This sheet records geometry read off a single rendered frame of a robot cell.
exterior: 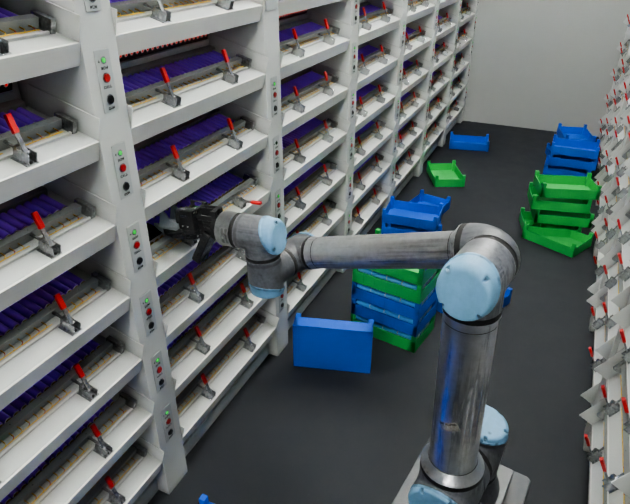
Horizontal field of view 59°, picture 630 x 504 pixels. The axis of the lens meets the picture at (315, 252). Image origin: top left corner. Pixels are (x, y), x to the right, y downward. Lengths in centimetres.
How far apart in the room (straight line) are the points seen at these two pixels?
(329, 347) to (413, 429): 43
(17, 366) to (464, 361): 89
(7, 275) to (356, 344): 132
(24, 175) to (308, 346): 133
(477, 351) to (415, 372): 109
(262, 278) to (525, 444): 111
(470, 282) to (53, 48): 86
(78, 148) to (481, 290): 82
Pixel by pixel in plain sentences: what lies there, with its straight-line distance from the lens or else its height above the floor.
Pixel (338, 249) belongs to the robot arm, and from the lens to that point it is 141.
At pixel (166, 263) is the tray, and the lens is 151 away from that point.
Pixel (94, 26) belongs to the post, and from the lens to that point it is 123.
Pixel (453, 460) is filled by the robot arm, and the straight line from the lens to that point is 138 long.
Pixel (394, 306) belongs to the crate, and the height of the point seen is 19.
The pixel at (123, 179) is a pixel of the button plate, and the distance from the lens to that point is 131.
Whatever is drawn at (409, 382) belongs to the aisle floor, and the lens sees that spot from 220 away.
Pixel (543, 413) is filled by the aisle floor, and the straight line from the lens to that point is 221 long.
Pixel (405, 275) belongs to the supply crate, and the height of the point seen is 35.
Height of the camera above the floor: 147
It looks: 30 degrees down
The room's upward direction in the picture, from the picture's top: straight up
